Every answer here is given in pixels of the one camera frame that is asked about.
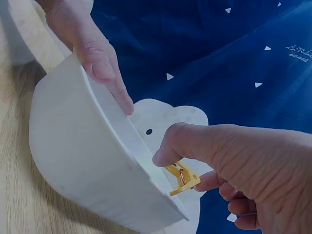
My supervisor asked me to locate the person's left hand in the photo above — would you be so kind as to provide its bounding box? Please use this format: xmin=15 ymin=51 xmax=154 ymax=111
xmin=35 ymin=0 xmax=135 ymax=116

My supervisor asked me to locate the yellow plastic clothespin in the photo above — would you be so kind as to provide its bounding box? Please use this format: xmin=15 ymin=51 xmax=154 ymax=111
xmin=163 ymin=161 xmax=202 ymax=197

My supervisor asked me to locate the white plastic basin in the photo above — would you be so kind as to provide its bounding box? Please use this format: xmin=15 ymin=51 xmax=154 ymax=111
xmin=28 ymin=52 xmax=190 ymax=233

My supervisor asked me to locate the person's right hand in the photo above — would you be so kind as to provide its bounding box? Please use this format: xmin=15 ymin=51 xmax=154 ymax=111
xmin=152 ymin=122 xmax=312 ymax=234

